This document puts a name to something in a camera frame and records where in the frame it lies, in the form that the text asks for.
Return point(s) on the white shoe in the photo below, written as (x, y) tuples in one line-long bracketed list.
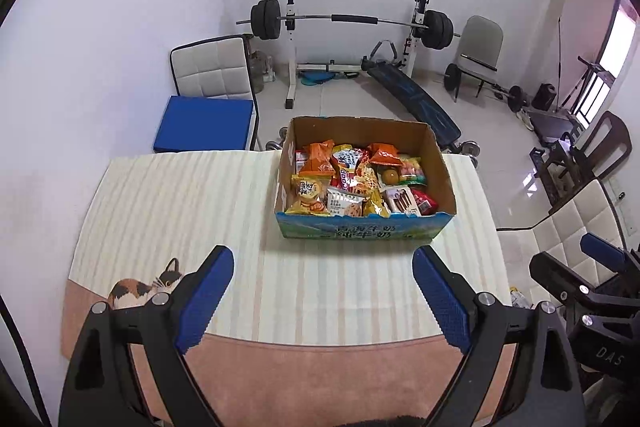
[(525, 119)]

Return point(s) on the yellow crispy noodle packet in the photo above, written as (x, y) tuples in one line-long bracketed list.
[(367, 179)]

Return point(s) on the small yellow snack packet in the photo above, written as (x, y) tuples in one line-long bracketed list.
[(376, 205)]

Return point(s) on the orange snack packet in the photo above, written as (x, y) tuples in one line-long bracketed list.
[(385, 153), (320, 154)]

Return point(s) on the black blue sit-up bench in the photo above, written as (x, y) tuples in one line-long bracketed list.
[(415, 99)]

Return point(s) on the long barbell with black plates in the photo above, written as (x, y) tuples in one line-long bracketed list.
[(350, 18)]

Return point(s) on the short barbell with black plates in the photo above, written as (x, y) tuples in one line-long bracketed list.
[(451, 77)]

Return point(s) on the yellow cookie packet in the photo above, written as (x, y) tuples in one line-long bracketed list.
[(307, 188)]

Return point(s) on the black treadmill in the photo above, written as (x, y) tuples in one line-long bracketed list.
[(552, 124)]

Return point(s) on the brown wooden chair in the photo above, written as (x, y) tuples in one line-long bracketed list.
[(595, 152)]

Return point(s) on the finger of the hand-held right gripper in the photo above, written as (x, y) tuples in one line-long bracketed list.
[(602, 252), (555, 274)]

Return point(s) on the round brown pastry packet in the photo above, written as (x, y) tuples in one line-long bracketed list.
[(390, 176)]

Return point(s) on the white barbell rack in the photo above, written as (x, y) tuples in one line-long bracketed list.
[(290, 57)]

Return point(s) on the grey cookie packet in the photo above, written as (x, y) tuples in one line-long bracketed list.
[(345, 202)]

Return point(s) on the blue twist disc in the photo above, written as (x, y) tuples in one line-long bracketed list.
[(315, 80)]

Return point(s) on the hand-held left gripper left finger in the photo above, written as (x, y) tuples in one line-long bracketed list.
[(207, 302)]

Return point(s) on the brownish plastic jar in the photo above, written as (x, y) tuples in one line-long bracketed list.
[(257, 69)]

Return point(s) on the small red snack packet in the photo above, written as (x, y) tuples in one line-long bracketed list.
[(425, 201)]

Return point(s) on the brown cardboard box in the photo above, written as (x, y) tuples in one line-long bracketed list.
[(360, 229)]

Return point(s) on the blue cushion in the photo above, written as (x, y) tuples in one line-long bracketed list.
[(202, 124)]

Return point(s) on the white padded chair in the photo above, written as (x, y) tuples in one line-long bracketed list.
[(215, 67), (560, 227)]

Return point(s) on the black speaker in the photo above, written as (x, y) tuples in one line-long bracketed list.
[(544, 97)]

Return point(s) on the yellow red white snack packet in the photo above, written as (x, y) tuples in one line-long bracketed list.
[(347, 159)]

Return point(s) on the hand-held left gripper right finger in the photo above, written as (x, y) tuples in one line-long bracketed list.
[(442, 302)]

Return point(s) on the chocolate stick biscuit packet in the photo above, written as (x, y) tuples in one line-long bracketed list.
[(400, 200)]

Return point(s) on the colourful gumball candy bag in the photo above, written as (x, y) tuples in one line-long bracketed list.
[(412, 169)]

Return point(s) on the plastic bottle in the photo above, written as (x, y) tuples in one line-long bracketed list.
[(517, 297)]

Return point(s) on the grey chair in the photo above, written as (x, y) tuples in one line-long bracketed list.
[(482, 39)]

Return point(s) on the striped tablecloth with cat print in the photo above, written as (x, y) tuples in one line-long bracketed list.
[(200, 207)]

